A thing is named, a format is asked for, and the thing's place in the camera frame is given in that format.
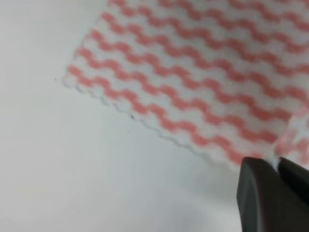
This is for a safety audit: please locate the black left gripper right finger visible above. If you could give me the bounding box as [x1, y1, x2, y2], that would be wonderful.
[277, 157, 309, 232]

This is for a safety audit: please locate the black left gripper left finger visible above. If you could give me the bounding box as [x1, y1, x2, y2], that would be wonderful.
[237, 158, 297, 232]

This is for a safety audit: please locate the pink wavy striped towel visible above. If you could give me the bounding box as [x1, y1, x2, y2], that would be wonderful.
[63, 0, 309, 168]

